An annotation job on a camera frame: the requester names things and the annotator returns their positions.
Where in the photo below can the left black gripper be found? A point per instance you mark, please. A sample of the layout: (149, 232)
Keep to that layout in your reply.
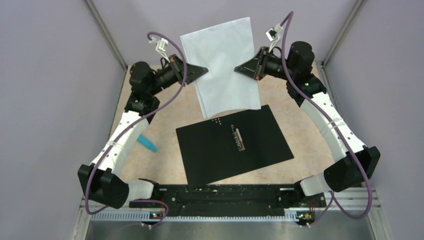
(194, 72)

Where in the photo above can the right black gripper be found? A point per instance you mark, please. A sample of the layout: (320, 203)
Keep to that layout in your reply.
(255, 68)

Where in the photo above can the paper sheet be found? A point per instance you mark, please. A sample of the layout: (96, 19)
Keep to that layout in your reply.
(220, 49)

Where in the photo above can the grey black folder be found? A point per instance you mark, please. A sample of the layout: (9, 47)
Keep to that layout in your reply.
(209, 152)

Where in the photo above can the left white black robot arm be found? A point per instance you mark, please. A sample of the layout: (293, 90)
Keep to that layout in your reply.
(100, 180)

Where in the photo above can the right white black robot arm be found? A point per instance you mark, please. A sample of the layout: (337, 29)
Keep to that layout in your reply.
(354, 162)

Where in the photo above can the cyan marker pen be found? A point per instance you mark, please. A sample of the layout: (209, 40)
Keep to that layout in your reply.
(146, 143)

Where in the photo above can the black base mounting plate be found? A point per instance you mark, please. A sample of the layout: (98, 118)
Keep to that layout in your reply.
(230, 200)

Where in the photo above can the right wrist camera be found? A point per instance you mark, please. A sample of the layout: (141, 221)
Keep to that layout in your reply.
(274, 35)

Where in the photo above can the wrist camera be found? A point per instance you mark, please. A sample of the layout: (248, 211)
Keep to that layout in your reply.
(160, 47)
(274, 35)

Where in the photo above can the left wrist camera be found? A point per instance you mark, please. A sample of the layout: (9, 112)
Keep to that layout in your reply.
(160, 47)

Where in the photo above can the aluminium rail frame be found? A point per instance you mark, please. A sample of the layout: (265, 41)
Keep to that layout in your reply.
(353, 214)

